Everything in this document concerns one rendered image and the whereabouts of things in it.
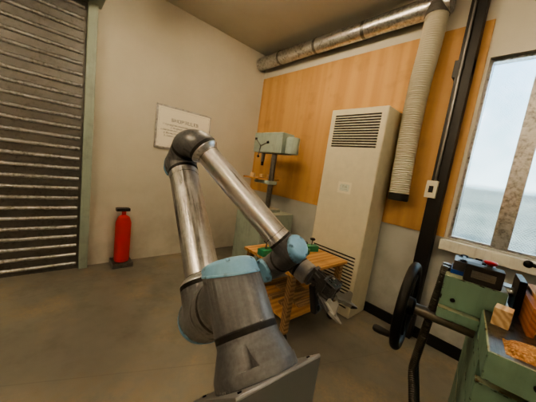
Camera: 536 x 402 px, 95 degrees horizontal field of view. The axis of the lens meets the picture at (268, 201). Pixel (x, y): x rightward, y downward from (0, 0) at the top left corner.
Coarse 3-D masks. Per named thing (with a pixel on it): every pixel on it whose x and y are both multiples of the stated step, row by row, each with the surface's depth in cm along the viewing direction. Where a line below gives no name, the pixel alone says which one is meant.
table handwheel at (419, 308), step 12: (408, 276) 74; (420, 276) 87; (408, 288) 71; (396, 300) 72; (408, 300) 79; (396, 312) 70; (408, 312) 78; (420, 312) 77; (432, 312) 76; (396, 324) 70; (408, 324) 88; (444, 324) 73; (456, 324) 72; (396, 336) 71; (468, 336) 70; (396, 348) 75
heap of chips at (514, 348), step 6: (504, 342) 51; (510, 342) 50; (516, 342) 50; (522, 342) 50; (504, 348) 49; (510, 348) 48; (516, 348) 48; (522, 348) 48; (528, 348) 48; (534, 348) 48; (510, 354) 48; (516, 354) 47; (522, 354) 47; (528, 354) 46; (534, 354) 46; (522, 360) 46; (528, 360) 46; (534, 360) 45
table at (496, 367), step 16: (448, 320) 69; (464, 320) 67; (480, 320) 65; (512, 320) 62; (480, 336) 59; (496, 336) 53; (512, 336) 54; (480, 352) 54; (496, 352) 48; (480, 368) 50; (496, 368) 47; (512, 368) 46; (528, 368) 44; (496, 384) 47; (512, 384) 46; (528, 384) 44; (528, 400) 45
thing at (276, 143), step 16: (256, 144) 283; (272, 144) 264; (288, 144) 249; (272, 160) 272; (256, 176) 294; (272, 176) 274; (272, 208) 282; (240, 224) 279; (288, 224) 282; (240, 240) 278; (256, 240) 258; (256, 256) 258
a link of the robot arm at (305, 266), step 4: (308, 260) 100; (300, 264) 97; (304, 264) 97; (308, 264) 97; (312, 264) 98; (300, 268) 97; (304, 268) 96; (308, 268) 96; (312, 268) 97; (296, 272) 97; (300, 272) 96; (304, 272) 95; (308, 272) 96; (296, 276) 98; (300, 276) 96; (304, 276) 95; (300, 280) 97
